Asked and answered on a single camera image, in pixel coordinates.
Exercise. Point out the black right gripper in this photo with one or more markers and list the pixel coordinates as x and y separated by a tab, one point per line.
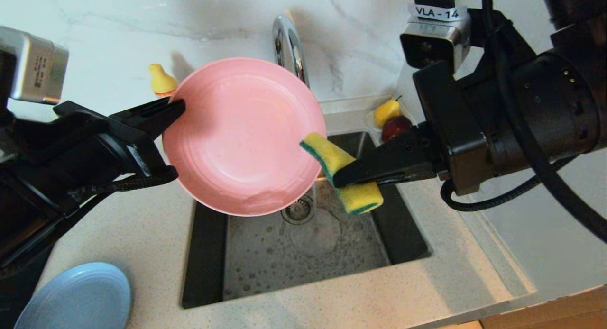
545	96

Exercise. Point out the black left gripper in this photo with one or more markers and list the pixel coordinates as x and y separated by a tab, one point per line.
71	158

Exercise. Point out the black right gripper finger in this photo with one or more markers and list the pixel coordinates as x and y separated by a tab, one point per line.
393	158
408	178

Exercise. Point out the yellow orange dish soap bottle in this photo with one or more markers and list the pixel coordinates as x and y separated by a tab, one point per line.
161	80

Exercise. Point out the yellow green sponge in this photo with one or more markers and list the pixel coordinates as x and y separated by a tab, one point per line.
327	153

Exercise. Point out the pink plate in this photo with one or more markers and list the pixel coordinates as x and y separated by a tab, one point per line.
237	139

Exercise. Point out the chrome gooseneck faucet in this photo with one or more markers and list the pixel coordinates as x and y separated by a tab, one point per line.
289	40

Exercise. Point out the metal sink drain strainer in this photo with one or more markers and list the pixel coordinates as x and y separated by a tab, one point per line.
301	210

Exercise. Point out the stainless steel sink basin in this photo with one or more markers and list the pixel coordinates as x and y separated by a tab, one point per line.
332	253

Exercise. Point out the dark red apple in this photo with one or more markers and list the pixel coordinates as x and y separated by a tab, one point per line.
393	125

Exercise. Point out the yellow pear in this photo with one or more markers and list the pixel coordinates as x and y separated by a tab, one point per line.
385	112

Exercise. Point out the light blue plate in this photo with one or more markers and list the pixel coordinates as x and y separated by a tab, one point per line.
76	300

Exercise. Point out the light wooden cabinet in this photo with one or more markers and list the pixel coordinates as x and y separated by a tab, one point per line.
569	310

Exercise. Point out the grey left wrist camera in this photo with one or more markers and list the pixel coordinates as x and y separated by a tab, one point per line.
33	66

